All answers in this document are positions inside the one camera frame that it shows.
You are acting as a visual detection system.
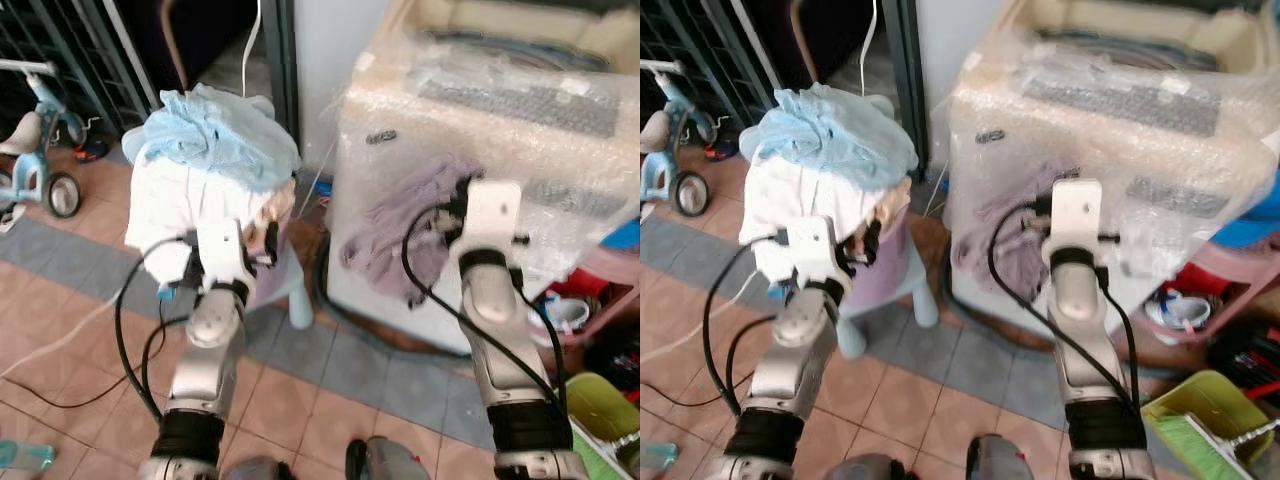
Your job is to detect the thin black floor cable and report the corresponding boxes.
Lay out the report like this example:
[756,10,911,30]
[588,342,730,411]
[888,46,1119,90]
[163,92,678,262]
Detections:
[0,372,136,413]
[640,378,736,411]

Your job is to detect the white bowl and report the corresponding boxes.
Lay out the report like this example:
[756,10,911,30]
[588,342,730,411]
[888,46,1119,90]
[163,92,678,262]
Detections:
[543,296,593,338]
[1144,290,1213,333]

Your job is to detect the white floor cord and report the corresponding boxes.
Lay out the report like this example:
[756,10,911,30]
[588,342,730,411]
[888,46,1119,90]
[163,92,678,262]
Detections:
[0,288,129,383]
[640,268,761,366]

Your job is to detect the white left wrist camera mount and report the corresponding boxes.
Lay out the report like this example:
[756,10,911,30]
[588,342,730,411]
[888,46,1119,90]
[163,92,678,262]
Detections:
[194,217,258,288]
[783,214,851,288]

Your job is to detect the plastic-wrapped washing machine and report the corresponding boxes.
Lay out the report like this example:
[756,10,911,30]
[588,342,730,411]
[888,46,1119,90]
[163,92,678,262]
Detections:
[944,0,1280,336]
[324,0,641,358]

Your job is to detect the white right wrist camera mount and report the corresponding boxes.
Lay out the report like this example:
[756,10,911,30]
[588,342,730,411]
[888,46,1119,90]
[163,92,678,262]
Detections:
[1044,179,1107,253]
[461,179,525,257]

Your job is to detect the grey robot leg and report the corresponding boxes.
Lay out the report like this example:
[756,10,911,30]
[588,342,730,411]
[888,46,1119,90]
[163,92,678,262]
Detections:
[222,455,297,480]
[964,434,1037,480]
[824,454,913,480]
[344,436,433,480]

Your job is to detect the light blue cloth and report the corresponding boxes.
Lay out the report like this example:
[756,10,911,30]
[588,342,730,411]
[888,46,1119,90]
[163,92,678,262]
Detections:
[738,83,918,193]
[122,84,302,194]

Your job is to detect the white cloth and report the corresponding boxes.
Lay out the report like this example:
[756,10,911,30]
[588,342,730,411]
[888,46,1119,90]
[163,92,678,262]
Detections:
[744,158,886,286]
[124,158,276,291]

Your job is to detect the blue child tricycle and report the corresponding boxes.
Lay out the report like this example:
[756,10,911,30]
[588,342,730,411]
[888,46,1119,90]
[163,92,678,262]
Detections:
[0,58,89,233]
[640,58,714,221]

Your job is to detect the clear blue plastic bottle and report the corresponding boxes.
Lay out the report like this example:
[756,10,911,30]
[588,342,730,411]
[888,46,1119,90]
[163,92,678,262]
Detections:
[640,444,683,477]
[0,440,57,474]

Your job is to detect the pink plastic basket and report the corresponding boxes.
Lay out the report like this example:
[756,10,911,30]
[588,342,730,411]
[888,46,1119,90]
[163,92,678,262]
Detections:
[1138,232,1280,347]
[528,248,641,349]

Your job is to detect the grey left robot leg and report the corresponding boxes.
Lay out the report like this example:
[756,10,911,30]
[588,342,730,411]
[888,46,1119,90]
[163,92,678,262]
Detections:
[824,454,913,480]
[222,455,297,480]

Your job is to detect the white hanging cord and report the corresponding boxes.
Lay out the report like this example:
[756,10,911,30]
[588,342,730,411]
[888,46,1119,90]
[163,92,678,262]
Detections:
[241,0,264,97]
[858,0,880,97]

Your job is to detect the grey right robot leg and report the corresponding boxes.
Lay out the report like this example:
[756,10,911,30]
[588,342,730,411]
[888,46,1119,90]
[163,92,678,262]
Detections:
[344,436,433,480]
[964,434,1037,480]

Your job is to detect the blue plastic tub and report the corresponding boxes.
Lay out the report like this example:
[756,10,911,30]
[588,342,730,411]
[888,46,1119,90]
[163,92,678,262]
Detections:
[1212,188,1280,253]
[598,218,641,253]

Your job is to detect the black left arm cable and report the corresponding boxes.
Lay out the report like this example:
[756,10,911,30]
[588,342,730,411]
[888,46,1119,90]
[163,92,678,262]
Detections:
[112,235,202,429]
[699,233,791,419]

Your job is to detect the green plastic dustpan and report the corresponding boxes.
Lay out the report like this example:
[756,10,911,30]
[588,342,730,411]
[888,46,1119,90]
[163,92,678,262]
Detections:
[1138,369,1280,480]
[563,371,641,480]

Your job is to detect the dark door frame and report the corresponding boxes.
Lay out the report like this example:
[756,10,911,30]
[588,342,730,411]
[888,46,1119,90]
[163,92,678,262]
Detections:
[884,0,931,181]
[259,0,302,151]

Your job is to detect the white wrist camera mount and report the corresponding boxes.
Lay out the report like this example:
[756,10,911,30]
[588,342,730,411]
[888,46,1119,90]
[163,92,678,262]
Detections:
[194,217,258,288]
[1044,179,1107,253]
[461,179,525,257]
[783,214,851,288]

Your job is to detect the grey purple cloth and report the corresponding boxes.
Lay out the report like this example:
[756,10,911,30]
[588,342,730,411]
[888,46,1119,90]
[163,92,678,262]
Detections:
[339,153,483,309]
[950,163,1063,303]

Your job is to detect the dark metal window grille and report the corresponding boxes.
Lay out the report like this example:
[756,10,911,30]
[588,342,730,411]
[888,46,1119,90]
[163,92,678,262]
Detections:
[0,0,163,136]
[640,0,786,131]

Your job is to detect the pale blue plastic chair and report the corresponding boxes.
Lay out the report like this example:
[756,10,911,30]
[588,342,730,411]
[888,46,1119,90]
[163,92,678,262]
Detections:
[838,94,942,361]
[245,95,317,332]

